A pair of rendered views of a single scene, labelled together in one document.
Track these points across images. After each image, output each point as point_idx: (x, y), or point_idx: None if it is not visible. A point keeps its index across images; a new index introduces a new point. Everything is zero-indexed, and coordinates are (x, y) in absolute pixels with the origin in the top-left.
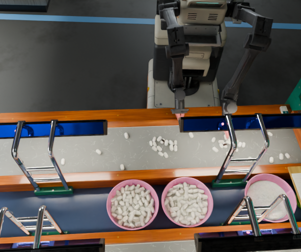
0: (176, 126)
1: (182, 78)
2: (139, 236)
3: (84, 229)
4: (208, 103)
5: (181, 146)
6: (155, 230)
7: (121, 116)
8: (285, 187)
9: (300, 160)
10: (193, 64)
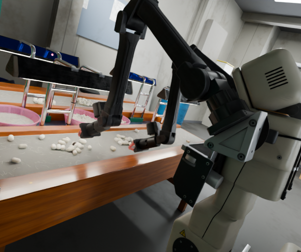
0: (131, 154)
1: (164, 118)
2: None
3: None
4: None
5: (113, 143)
6: (92, 109)
7: (172, 150)
8: None
9: None
10: (191, 210)
